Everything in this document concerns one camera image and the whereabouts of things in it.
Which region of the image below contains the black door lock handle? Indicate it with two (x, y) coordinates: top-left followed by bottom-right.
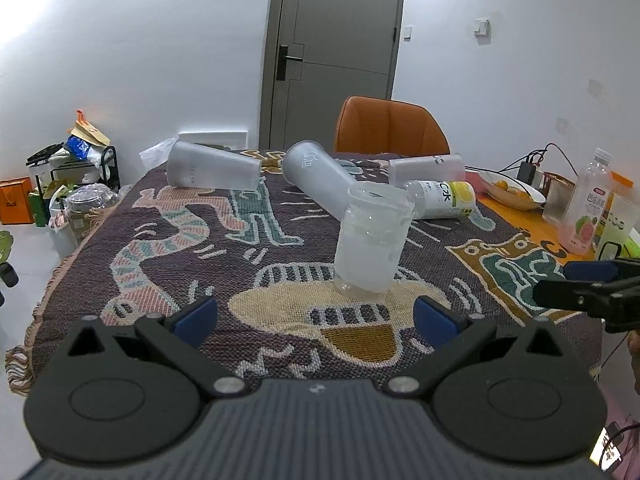
(276, 45), (305, 81)

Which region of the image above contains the orange gift bag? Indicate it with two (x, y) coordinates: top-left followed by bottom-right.
(0, 179), (37, 226)

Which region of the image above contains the clear plastic cup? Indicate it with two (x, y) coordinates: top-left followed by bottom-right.
(333, 183), (416, 295)

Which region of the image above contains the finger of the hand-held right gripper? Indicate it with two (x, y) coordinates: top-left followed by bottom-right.
(564, 258), (640, 284)
(532, 280), (640, 333)

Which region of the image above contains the wide frosted cup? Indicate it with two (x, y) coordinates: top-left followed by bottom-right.
(166, 140), (262, 192)

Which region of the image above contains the clear plastic bag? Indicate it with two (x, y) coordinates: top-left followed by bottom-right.
(139, 137), (177, 170)

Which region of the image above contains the tan paper bag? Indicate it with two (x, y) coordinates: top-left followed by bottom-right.
(69, 109), (111, 149)

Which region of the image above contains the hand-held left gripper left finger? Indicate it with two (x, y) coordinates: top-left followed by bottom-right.
(65, 296), (248, 400)

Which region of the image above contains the clear drinking glass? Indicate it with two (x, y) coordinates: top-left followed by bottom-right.
(542, 180), (579, 226)

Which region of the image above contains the printed woven blanket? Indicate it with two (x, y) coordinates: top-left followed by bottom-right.
(5, 147), (606, 396)

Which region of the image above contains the pink label drink bottle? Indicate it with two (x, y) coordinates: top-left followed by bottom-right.
(557, 147), (616, 256)

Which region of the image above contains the tall frosted cup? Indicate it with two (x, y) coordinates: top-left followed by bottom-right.
(282, 140), (362, 217)

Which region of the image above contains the short frosted cup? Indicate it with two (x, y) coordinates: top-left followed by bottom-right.
(388, 155), (467, 187)

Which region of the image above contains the grey door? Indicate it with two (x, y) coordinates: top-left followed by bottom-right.
(259, 0), (407, 151)

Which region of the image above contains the blue and white packet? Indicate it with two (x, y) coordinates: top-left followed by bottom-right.
(66, 135), (94, 162)

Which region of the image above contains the smartphone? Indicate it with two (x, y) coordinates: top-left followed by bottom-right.
(589, 422), (622, 467)

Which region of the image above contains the black metal rack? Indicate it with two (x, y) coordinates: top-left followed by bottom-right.
(86, 145), (122, 194)

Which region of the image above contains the white fruit bowl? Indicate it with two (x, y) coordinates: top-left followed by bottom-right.
(477, 169), (547, 211)

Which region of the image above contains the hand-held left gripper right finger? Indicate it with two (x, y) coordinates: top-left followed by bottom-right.
(385, 296), (576, 397)

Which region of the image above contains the yellow label plastic bottle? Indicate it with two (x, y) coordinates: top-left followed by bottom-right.
(404, 179), (476, 220)

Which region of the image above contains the black cable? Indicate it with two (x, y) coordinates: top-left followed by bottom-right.
(492, 149), (547, 175)

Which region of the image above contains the orange chair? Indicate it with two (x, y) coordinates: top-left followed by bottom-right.
(333, 95), (451, 154)

